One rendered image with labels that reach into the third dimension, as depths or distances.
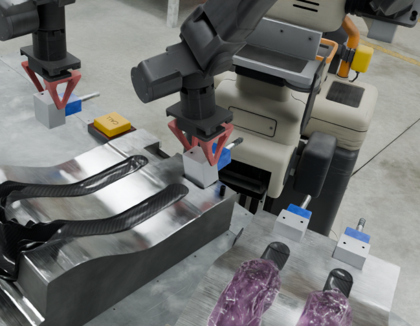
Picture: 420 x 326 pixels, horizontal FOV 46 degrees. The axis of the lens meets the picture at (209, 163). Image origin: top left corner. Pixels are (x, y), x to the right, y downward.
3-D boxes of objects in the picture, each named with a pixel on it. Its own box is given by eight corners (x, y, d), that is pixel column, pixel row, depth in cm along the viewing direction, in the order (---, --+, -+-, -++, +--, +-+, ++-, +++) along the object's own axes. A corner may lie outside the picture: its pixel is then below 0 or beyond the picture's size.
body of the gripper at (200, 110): (208, 139, 79) (204, 97, 74) (165, 118, 85) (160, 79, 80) (235, 121, 82) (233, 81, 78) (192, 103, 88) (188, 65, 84)
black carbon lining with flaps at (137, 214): (137, 160, 95) (140, 118, 90) (196, 203, 87) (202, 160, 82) (-45, 241, 73) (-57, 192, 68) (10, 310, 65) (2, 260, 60)
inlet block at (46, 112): (90, 99, 105) (90, 76, 101) (105, 109, 102) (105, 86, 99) (35, 118, 96) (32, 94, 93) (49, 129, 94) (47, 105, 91)
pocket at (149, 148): (159, 155, 100) (160, 140, 98) (177, 168, 98) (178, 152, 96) (142, 163, 98) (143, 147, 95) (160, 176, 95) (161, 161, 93)
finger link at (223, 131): (210, 178, 84) (205, 132, 78) (180, 163, 88) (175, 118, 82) (236, 160, 87) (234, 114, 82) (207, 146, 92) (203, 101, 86)
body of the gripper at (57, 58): (50, 79, 85) (47, 38, 81) (19, 57, 90) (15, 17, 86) (82, 70, 89) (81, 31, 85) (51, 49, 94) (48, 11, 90)
